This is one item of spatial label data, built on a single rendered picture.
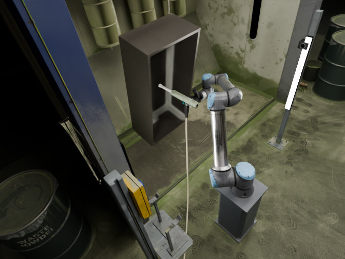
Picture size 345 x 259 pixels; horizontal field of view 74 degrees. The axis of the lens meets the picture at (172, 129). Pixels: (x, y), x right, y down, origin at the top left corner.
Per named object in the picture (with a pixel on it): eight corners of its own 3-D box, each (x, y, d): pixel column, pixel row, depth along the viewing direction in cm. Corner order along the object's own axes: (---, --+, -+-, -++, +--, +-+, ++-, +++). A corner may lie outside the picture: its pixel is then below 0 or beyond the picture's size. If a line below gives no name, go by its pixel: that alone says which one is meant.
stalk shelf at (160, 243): (139, 232, 161) (138, 231, 160) (163, 210, 170) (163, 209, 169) (168, 267, 143) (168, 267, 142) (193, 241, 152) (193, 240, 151)
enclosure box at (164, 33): (132, 129, 276) (118, 35, 181) (168, 104, 303) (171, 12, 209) (152, 146, 261) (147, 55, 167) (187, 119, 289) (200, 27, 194)
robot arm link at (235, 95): (247, 91, 157) (226, 71, 217) (228, 93, 157) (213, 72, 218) (246, 107, 162) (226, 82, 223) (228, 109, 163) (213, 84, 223)
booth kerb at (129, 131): (94, 159, 313) (90, 153, 304) (93, 158, 314) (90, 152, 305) (221, 76, 430) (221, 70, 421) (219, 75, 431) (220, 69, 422)
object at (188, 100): (197, 121, 211) (199, 100, 196) (194, 124, 208) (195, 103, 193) (161, 100, 237) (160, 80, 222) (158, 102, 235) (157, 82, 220)
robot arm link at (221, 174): (234, 190, 174) (230, 91, 156) (211, 192, 175) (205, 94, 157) (230, 181, 189) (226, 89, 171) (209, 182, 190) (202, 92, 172)
